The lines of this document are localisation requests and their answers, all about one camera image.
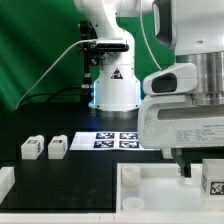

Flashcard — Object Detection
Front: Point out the white obstacle block left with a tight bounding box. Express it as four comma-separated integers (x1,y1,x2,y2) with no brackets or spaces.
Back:
0,167,15,204

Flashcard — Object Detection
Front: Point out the grey camera cable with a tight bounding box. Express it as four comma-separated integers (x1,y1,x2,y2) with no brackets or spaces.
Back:
14,39,98,111

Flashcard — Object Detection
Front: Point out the black camera on stand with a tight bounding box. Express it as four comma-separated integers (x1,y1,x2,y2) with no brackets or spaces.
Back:
77,20,130,68

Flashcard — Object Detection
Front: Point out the black cable on table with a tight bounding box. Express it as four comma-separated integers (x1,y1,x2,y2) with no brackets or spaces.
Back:
19,85,91,106

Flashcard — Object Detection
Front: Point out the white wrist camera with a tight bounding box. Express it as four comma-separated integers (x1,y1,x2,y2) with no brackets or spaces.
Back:
142,63,198,96

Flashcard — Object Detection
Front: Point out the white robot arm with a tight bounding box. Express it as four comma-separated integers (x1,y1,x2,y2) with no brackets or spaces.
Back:
74,0,224,152

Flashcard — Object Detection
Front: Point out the white square tabletop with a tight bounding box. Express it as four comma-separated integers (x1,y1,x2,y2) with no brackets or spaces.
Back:
116,163,224,213

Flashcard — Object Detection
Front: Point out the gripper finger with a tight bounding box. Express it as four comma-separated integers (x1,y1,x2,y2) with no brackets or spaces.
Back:
171,148,191,178

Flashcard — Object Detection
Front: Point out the white sheet with markers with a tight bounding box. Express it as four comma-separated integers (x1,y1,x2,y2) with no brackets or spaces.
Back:
70,131,152,151

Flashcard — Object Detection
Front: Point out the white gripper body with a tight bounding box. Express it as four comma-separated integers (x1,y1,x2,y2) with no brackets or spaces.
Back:
138,94,224,149

